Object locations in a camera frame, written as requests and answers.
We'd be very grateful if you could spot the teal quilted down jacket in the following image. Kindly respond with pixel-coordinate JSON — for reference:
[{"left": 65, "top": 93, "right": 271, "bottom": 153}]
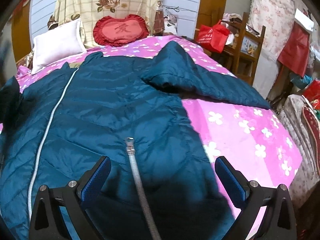
[{"left": 1, "top": 41, "right": 270, "bottom": 239}]

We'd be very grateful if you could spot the pink floral bed sheet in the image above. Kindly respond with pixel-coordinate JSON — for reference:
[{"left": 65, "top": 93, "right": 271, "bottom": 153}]
[{"left": 0, "top": 35, "right": 304, "bottom": 238}]

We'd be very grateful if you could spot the wooden chair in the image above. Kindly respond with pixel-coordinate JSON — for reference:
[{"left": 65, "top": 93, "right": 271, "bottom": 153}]
[{"left": 221, "top": 12, "right": 266, "bottom": 85}]

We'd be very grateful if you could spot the white pillow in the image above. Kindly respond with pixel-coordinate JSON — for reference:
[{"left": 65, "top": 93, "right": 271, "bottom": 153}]
[{"left": 31, "top": 18, "right": 86, "bottom": 75}]

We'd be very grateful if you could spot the red shopping bag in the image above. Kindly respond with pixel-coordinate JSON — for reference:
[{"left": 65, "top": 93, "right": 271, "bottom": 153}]
[{"left": 196, "top": 21, "right": 230, "bottom": 53}]

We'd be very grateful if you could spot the red heart-shaped cushion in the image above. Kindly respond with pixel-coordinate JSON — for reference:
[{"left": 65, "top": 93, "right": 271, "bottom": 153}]
[{"left": 93, "top": 14, "right": 149, "bottom": 47}]

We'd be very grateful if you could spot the floral pink curtain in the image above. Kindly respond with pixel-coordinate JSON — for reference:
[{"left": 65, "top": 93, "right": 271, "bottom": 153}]
[{"left": 248, "top": 0, "right": 295, "bottom": 98}]

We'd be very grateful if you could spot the cream rose-print quilt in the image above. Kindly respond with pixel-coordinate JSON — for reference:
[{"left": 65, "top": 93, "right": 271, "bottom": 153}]
[{"left": 50, "top": 0, "right": 162, "bottom": 48}]

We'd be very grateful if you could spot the white slatted headboard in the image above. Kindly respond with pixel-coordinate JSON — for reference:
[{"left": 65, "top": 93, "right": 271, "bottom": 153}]
[{"left": 29, "top": 0, "right": 200, "bottom": 41}]

